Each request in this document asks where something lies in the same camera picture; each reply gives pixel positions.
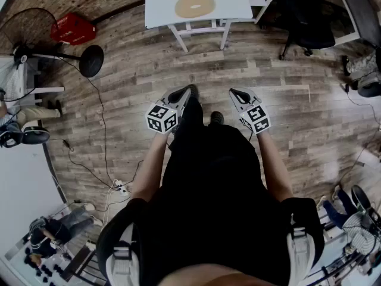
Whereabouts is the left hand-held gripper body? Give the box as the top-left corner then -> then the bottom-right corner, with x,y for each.
145,98 -> 183,135

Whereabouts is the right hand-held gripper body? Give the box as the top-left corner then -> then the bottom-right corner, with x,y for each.
239,101 -> 271,135

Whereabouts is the tan wooden ring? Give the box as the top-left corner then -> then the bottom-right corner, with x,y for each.
174,0 -> 216,19

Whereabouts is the person's left forearm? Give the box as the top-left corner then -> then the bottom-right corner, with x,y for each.
130,129 -> 168,203

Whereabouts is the person's right forearm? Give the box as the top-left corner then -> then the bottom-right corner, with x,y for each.
255,129 -> 295,203

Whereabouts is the red plastic crate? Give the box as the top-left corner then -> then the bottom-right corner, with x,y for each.
49,13 -> 98,46

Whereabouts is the person's left shoe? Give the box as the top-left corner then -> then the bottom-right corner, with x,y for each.
186,83 -> 200,100

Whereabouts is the white power strip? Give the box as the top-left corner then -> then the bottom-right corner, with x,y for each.
112,178 -> 131,197

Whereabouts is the person's black clothing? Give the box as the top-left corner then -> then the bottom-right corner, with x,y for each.
96,95 -> 326,286

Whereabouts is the black office chair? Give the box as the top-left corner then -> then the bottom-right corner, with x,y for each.
267,0 -> 338,61

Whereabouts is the black standing fan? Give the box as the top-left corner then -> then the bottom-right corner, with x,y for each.
0,7 -> 105,79

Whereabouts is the black headset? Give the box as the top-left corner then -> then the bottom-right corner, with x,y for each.
0,126 -> 51,149

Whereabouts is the large white table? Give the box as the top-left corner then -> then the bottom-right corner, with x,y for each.
0,143 -> 68,250

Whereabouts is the person's face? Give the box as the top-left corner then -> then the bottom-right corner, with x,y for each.
159,263 -> 270,286

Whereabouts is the group of small black objects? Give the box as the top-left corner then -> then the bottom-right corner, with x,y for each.
23,247 -> 65,283

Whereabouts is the grey table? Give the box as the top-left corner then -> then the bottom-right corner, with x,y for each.
0,234 -> 102,286

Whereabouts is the black floor cable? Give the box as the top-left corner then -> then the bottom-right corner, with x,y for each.
85,75 -> 126,191

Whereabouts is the black cable with adapter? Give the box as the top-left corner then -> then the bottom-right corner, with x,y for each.
48,138 -> 120,191

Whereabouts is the white shelf frame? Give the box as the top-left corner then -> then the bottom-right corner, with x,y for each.
0,55 -> 65,107

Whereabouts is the dark-top desk with white frame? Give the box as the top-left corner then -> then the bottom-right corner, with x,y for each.
331,0 -> 381,48

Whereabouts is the grey shoulder strap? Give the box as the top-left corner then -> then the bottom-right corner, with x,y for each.
105,222 -> 140,286
286,226 -> 316,286

